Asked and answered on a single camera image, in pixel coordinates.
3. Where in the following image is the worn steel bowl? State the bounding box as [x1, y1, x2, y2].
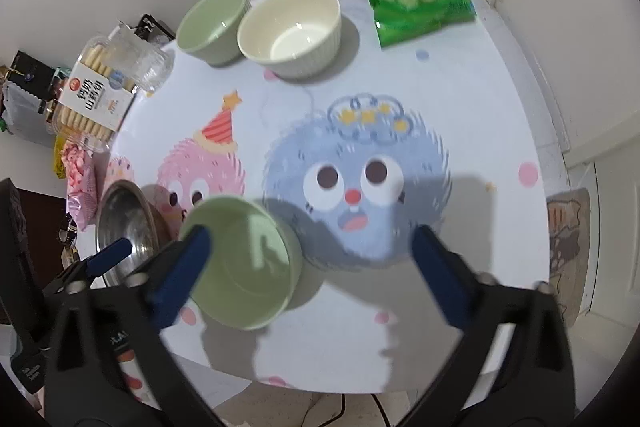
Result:
[96, 180, 171, 286]

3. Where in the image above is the light green ceramic bowl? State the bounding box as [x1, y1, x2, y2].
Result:
[179, 195, 303, 331]

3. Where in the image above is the cream white ceramic bowl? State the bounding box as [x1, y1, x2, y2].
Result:
[238, 0, 342, 80]

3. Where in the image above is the pink strawberry snack bag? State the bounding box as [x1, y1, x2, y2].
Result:
[61, 141, 110, 231]

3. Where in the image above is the yellow cloth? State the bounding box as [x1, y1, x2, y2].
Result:
[52, 136, 66, 180]

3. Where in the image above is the patterned floor mat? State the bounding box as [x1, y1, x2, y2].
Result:
[547, 188, 590, 329]

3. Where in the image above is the biscuit box with white label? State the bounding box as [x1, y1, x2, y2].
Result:
[51, 23, 175, 153]

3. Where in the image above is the cartoon printed tablecloth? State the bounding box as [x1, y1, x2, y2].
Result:
[103, 0, 549, 393]

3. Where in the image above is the black floor cable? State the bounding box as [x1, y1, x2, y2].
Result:
[328, 390, 402, 427]

